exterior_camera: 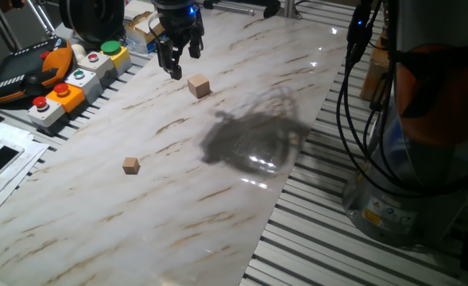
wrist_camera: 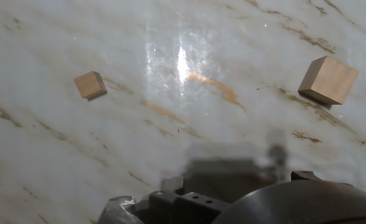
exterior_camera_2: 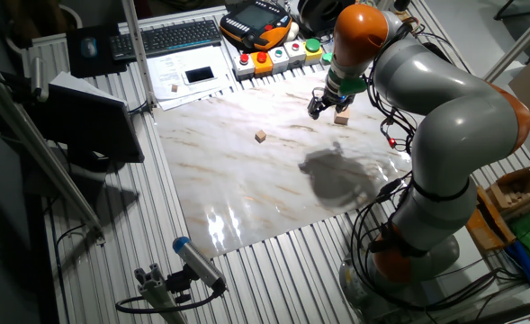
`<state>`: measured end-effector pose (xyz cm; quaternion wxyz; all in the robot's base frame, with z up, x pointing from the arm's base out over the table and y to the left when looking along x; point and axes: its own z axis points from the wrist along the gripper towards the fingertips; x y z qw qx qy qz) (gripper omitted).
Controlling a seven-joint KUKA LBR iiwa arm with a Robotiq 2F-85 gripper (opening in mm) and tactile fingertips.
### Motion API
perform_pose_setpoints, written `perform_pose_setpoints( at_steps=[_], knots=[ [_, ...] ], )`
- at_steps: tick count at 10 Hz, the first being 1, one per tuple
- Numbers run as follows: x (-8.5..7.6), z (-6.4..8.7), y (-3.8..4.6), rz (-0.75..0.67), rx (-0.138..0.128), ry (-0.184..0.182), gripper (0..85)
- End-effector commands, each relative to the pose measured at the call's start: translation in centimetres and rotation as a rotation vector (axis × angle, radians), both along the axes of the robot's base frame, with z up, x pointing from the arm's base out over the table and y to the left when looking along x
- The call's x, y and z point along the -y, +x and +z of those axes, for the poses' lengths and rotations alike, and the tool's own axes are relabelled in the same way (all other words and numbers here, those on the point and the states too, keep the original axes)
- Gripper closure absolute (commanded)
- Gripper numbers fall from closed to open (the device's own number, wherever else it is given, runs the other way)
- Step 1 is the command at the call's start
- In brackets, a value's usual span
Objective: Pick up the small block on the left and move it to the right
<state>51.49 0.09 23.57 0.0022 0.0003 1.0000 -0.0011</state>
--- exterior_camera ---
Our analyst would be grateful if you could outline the aluminium frame post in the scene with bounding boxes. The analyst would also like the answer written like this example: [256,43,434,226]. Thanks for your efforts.
[283,0,303,20]

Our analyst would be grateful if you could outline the large wooden cube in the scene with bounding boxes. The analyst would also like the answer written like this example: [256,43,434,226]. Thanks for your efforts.
[187,73,212,100]

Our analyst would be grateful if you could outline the grey box flat red button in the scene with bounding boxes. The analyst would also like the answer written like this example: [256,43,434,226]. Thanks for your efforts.
[77,51,118,87]

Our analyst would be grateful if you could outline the black cable strap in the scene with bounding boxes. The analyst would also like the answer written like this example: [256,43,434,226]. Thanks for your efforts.
[388,41,468,120]

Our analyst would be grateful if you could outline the white flat box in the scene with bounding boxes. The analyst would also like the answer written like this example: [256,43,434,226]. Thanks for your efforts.
[122,0,157,21]

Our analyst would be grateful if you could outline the yellow box green button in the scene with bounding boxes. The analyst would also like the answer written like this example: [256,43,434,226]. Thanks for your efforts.
[100,40,133,76]

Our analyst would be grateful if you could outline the cardboard box white label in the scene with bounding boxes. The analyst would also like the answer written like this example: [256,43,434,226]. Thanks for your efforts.
[124,10,167,45]

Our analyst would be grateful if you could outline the grey metal frame bar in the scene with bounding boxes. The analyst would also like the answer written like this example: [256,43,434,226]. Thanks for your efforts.
[0,0,22,52]

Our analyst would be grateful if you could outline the brown cardboard box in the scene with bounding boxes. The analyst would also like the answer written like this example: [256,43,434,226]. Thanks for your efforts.
[359,29,392,102]

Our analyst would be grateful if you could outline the blue flat box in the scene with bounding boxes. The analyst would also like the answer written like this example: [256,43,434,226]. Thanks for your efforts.
[126,37,159,55]

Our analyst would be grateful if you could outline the white paper sheets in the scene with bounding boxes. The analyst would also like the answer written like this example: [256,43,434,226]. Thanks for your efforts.
[0,122,50,230]

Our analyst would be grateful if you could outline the grey box green white button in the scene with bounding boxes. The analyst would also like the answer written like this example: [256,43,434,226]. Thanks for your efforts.
[64,68,104,105]

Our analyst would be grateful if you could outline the small wooden cube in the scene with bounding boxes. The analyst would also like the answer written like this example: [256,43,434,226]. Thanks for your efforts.
[122,157,141,176]

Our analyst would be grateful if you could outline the grey box red mushroom button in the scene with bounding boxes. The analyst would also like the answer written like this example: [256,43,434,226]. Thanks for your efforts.
[26,95,67,129]

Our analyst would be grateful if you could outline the black filament spool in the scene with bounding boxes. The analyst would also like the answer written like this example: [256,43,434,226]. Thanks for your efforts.
[58,0,126,44]

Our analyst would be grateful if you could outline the black orange teach pendant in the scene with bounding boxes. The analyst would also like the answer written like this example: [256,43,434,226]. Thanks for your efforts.
[0,37,75,106]

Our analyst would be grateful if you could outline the white marble pattern mat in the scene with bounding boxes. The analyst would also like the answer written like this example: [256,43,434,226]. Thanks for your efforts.
[0,7,352,286]

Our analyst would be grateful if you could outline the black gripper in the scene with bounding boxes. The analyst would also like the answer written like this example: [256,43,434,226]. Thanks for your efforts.
[149,0,206,81]

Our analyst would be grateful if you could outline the orange box red mushroom button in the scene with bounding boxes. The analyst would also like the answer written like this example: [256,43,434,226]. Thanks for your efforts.
[45,82,87,114]

